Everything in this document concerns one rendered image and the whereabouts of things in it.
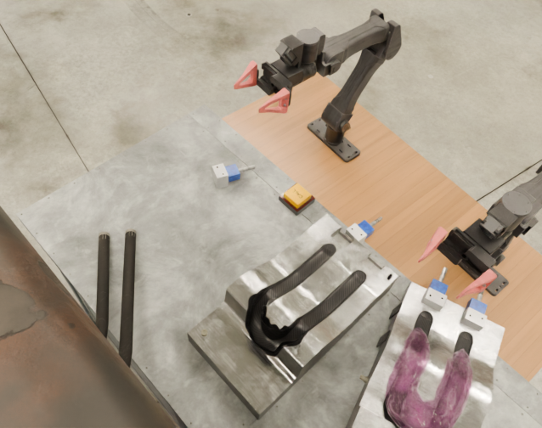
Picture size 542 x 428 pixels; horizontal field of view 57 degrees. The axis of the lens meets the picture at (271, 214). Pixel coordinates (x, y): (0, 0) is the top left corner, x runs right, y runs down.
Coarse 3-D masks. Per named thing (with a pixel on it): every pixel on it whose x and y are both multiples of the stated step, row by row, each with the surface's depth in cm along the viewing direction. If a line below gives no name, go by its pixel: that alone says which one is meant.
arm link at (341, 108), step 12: (372, 48) 144; (384, 48) 140; (360, 60) 146; (372, 60) 143; (384, 60) 146; (360, 72) 146; (372, 72) 147; (348, 84) 149; (360, 84) 148; (336, 96) 153; (348, 96) 150; (336, 108) 153; (348, 108) 152; (324, 120) 157; (336, 120) 153; (348, 120) 157
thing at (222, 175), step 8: (216, 168) 150; (224, 168) 151; (232, 168) 152; (240, 168) 154; (248, 168) 154; (216, 176) 149; (224, 176) 149; (232, 176) 151; (216, 184) 153; (224, 184) 152
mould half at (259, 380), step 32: (320, 224) 138; (288, 256) 132; (352, 256) 133; (256, 288) 121; (320, 288) 128; (384, 288) 128; (224, 320) 123; (288, 320) 117; (352, 320) 123; (224, 352) 119; (256, 352) 119; (288, 352) 113; (320, 352) 117; (256, 384) 115; (288, 384) 116; (256, 416) 116
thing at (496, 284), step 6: (462, 264) 144; (468, 270) 143; (474, 276) 142; (498, 276) 142; (492, 282) 141; (498, 282) 141; (504, 282) 142; (486, 288) 140; (492, 288) 140; (498, 288) 140; (492, 294) 139
